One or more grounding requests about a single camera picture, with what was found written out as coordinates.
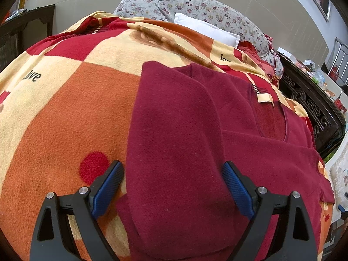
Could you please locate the maroon fleece sweater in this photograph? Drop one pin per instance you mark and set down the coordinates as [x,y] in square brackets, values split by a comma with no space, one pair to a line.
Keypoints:
[176,141]

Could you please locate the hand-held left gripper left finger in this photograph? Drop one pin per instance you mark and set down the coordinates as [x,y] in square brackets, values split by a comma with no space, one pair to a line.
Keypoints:
[107,187]

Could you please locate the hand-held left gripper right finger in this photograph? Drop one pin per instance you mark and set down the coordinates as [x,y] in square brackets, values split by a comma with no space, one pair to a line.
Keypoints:
[238,193]

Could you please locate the white pillow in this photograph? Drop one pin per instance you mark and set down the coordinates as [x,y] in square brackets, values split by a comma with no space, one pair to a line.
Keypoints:
[204,28]

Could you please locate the red patterned cloth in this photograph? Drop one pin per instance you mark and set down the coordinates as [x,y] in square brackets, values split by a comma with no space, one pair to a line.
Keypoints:
[250,47]

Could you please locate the dark wooden cabinet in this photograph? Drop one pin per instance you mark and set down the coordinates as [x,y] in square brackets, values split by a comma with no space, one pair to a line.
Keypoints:
[35,19]

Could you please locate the floral grey pillows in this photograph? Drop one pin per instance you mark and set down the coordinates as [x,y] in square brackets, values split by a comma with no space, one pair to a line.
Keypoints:
[212,8]

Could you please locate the dark carved wooden headboard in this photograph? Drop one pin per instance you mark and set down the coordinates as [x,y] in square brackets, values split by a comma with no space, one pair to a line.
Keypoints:
[307,100]

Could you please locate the red orange checked blanket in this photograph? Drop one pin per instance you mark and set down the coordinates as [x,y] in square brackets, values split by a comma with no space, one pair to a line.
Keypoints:
[81,100]

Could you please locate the beige patterned cloth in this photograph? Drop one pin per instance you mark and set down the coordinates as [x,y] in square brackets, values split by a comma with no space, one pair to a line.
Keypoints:
[339,174]

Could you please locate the metal rack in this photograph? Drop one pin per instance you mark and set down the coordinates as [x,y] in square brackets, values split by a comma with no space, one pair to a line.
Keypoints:
[337,59]

